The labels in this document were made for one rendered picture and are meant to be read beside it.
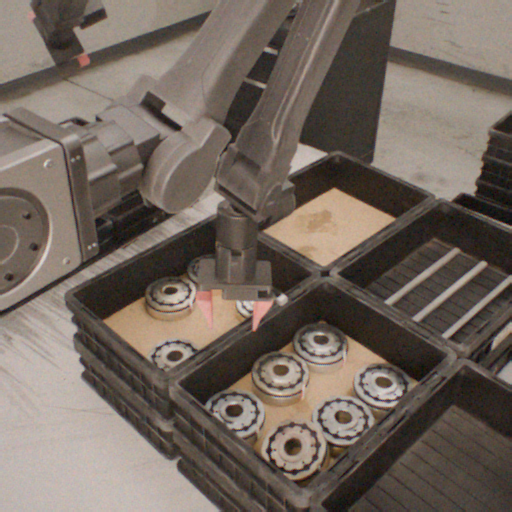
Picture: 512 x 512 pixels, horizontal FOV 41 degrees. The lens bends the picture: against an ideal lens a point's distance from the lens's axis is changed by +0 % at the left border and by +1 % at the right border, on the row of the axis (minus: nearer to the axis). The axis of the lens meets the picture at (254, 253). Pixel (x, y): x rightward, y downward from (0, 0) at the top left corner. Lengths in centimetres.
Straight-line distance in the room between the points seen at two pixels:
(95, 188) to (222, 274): 39
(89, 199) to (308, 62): 33
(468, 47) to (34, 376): 366
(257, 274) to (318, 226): 68
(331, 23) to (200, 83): 20
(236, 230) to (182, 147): 28
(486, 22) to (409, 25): 51
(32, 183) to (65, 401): 93
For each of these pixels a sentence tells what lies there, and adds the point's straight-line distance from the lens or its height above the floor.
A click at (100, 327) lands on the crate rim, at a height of 93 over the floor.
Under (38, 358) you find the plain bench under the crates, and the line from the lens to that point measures 154.
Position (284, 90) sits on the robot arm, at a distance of 82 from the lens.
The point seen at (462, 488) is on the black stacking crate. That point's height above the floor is 83.
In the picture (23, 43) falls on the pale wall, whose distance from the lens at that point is 438.
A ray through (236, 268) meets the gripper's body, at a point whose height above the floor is 118.
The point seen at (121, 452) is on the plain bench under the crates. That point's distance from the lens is 134.
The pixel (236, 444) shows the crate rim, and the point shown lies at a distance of 105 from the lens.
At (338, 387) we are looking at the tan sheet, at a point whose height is 83.
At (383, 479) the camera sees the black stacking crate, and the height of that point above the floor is 83.
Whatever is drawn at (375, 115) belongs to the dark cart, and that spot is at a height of 39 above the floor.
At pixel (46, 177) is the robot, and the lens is 56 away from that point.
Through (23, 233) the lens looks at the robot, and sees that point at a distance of 56.
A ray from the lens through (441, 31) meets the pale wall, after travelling 467.
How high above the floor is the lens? 177
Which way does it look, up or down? 37 degrees down
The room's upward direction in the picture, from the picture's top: 1 degrees clockwise
